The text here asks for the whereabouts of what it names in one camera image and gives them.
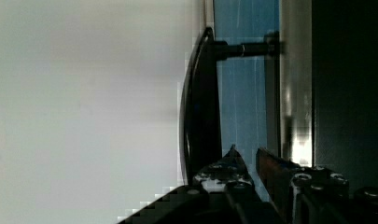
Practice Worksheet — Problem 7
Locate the black silver toaster oven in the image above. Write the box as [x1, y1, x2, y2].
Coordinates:
[180, 0, 378, 189]

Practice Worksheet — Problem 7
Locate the black blue gripper left finger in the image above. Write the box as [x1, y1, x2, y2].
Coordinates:
[192, 145, 254, 192]

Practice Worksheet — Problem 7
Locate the black blue gripper right finger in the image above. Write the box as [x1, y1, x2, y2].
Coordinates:
[256, 148, 301, 215]

